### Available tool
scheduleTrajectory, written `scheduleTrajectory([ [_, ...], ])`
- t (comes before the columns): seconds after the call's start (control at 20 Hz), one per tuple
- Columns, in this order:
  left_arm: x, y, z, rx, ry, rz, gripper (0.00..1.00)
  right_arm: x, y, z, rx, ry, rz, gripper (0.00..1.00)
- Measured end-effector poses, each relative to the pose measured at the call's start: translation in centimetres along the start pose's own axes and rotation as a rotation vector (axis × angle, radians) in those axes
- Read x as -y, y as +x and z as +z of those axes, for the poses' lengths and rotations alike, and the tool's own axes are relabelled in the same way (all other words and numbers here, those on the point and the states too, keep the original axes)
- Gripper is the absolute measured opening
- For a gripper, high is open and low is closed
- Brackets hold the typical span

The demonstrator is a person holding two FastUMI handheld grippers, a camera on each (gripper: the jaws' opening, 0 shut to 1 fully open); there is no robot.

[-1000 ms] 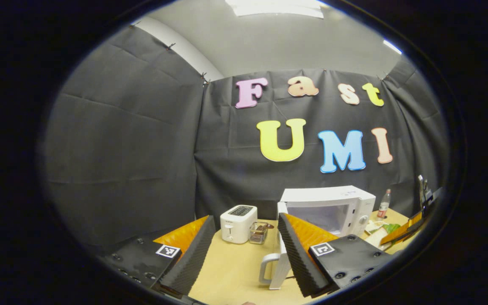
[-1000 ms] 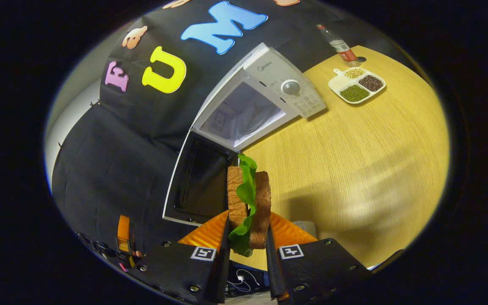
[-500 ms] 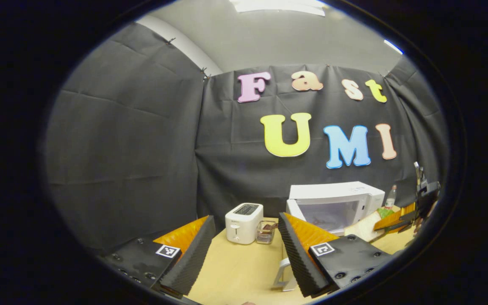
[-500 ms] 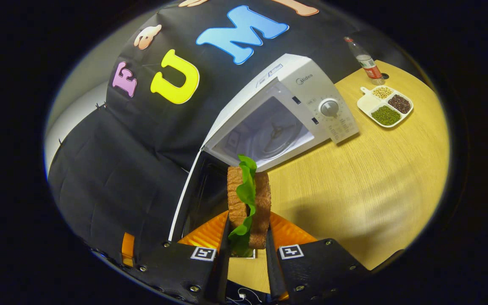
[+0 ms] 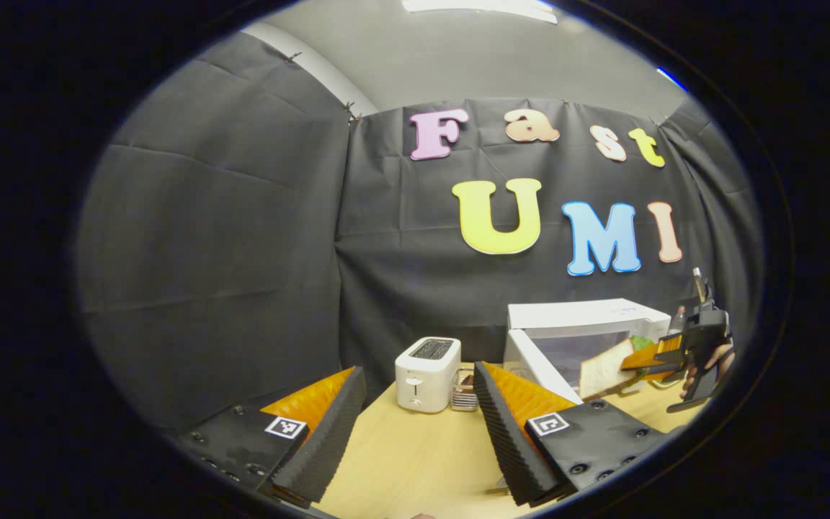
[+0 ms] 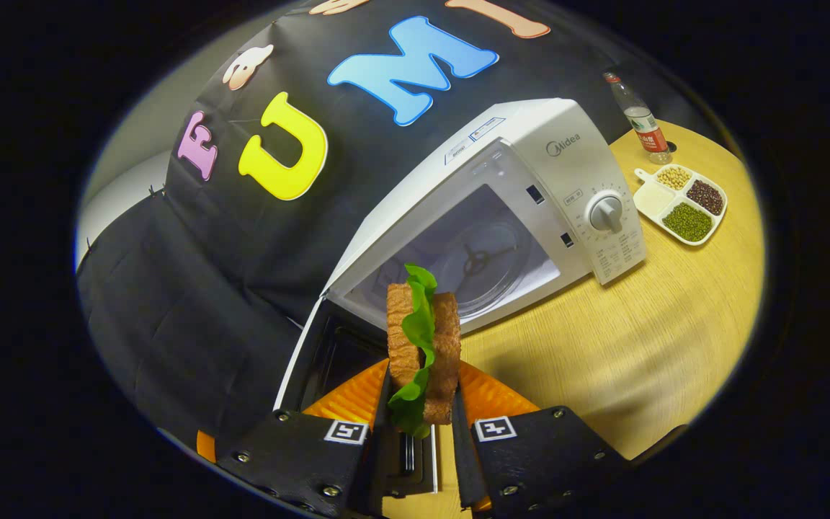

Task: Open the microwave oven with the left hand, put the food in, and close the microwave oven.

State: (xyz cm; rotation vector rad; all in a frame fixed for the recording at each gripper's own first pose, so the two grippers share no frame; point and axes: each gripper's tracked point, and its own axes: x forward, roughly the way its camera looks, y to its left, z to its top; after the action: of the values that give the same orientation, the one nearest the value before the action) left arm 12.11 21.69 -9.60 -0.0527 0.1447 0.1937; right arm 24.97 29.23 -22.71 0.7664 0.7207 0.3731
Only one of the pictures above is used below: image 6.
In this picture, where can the white microwave oven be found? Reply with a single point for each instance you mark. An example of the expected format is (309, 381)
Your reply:
(566, 166)

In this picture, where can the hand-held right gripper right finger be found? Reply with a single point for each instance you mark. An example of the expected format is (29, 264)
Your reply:
(462, 447)

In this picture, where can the clear bottle with red label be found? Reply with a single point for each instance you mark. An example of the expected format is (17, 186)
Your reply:
(645, 126)

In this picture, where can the lettuce sandwich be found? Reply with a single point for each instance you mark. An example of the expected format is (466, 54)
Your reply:
(447, 346)

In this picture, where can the white divided dish of beans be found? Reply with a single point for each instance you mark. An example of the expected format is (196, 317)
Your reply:
(653, 198)

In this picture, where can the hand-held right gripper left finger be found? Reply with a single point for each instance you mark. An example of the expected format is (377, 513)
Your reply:
(379, 468)

